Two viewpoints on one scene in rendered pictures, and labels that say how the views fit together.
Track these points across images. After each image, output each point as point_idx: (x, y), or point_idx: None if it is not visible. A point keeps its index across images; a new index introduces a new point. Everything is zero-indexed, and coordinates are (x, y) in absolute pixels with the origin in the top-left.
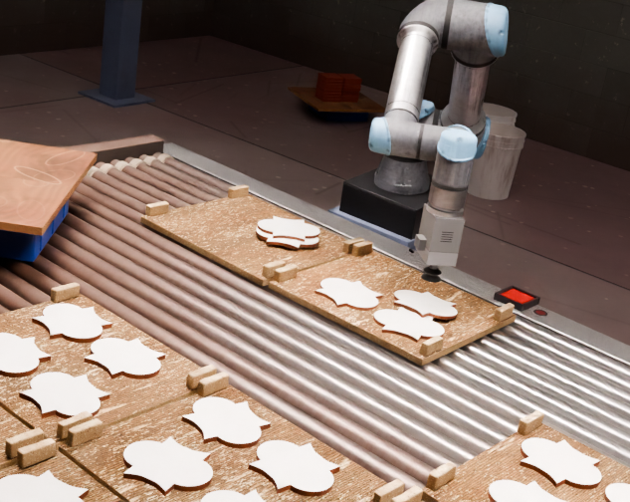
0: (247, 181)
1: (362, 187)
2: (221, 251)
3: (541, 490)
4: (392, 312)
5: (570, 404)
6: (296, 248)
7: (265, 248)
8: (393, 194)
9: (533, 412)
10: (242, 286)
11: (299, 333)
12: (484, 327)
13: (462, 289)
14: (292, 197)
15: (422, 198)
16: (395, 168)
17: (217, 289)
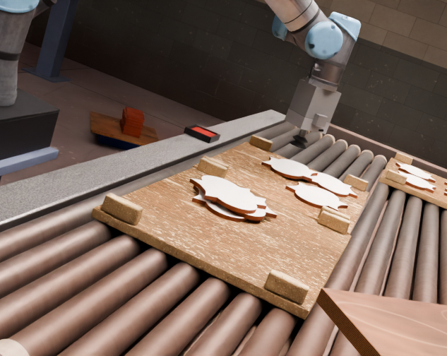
0: None
1: (6, 116)
2: (325, 252)
3: None
4: (324, 185)
5: (336, 164)
6: (265, 201)
7: (276, 223)
8: (19, 106)
9: (392, 171)
10: (359, 256)
11: (392, 239)
12: (285, 158)
13: (202, 150)
14: (34, 180)
15: (20, 95)
16: (15, 71)
17: (383, 272)
